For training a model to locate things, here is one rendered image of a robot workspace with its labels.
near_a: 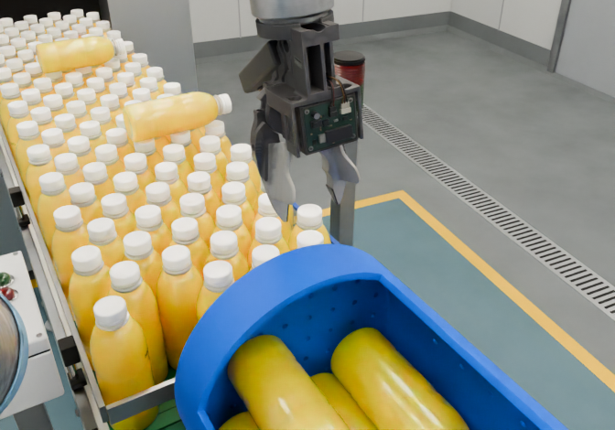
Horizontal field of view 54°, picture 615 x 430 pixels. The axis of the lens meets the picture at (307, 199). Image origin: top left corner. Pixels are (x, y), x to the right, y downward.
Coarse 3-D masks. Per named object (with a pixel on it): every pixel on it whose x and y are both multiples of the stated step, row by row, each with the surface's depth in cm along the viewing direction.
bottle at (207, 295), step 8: (232, 280) 82; (200, 288) 83; (208, 288) 80; (216, 288) 80; (224, 288) 80; (200, 296) 82; (208, 296) 81; (216, 296) 80; (200, 304) 81; (208, 304) 81; (200, 312) 82
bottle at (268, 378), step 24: (264, 336) 64; (240, 360) 62; (264, 360) 61; (288, 360) 61; (240, 384) 61; (264, 384) 59; (288, 384) 58; (312, 384) 59; (264, 408) 57; (288, 408) 56; (312, 408) 56
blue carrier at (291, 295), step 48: (240, 288) 59; (288, 288) 57; (336, 288) 68; (384, 288) 72; (192, 336) 60; (240, 336) 56; (288, 336) 67; (336, 336) 72; (384, 336) 76; (432, 336) 67; (192, 384) 58; (432, 384) 70; (480, 384) 62
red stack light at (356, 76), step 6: (336, 66) 107; (342, 66) 106; (348, 66) 106; (354, 66) 106; (360, 66) 107; (336, 72) 107; (342, 72) 107; (348, 72) 107; (354, 72) 107; (360, 72) 107; (348, 78) 107; (354, 78) 107; (360, 78) 108; (360, 84) 109
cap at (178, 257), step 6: (174, 246) 85; (180, 246) 85; (168, 252) 84; (174, 252) 84; (180, 252) 84; (186, 252) 84; (162, 258) 83; (168, 258) 82; (174, 258) 82; (180, 258) 82; (186, 258) 83; (168, 264) 82; (174, 264) 82; (180, 264) 83; (186, 264) 83; (174, 270) 83
